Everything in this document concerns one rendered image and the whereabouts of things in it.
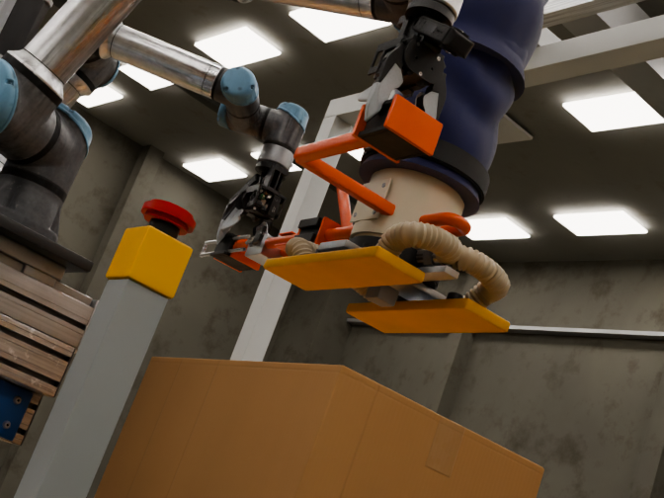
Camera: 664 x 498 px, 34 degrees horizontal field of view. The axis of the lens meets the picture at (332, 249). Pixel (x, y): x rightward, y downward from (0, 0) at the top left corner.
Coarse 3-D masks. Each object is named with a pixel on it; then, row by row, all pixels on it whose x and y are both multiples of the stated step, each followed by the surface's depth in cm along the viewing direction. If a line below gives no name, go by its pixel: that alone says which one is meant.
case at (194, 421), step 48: (144, 384) 191; (192, 384) 176; (240, 384) 164; (288, 384) 153; (336, 384) 144; (144, 432) 182; (192, 432) 169; (240, 432) 157; (288, 432) 147; (336, 432) 143; (384, 432) 148; (432, 432) 152; (144, 480) 174; (192, 480) 162; (240, 480) 151; (288, 480) 142; (336, 480) 143; (384, 480) 147; (432, 480) 152; (480, 480) 156; (528, 480) 161
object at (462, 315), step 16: (352, 304) 200; (368, 304) 196; (400, 304) 188; (416, 304) 184; (432, 304) 180; (448, 304) 177; (464, 304) 174; (368, 320) 201; (384, 320) 197; (400, 320) 193; (416, 320) 190; (432, 320) 186; (448, 320) 183; (464, 320) 179; (480, 320) 176; (496, 320) 177
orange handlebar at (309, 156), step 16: (320, 144) 166; (336, 144) 162; (352, 144) 159; (304, 160) 171; (320, 160) 174; (320, 176) 175; (336, 176) 175; (352, 192) 177; (368, 192) 179; (384, 208) 180; (448, 224) 176; (464, 224) 176; (272, 240) 221; (288, 240) 216; (288, 256) 224
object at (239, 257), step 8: (240, 240) 235; (232, 248) 234; (232, 256) 233; (240, 256) 234; (224, 264) 241; (232, 264) 239; (240, 264) 237; (248, 264) 235; (256, 264) 236; (240, 272) 243
